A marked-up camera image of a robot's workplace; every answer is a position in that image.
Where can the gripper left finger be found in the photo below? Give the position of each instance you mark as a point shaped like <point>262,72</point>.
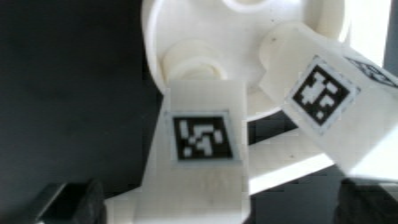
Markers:
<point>76,205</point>

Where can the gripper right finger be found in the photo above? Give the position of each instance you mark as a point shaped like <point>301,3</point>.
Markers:
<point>367,202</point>

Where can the white U-shaped fence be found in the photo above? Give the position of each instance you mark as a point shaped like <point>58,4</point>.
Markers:
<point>285,155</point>

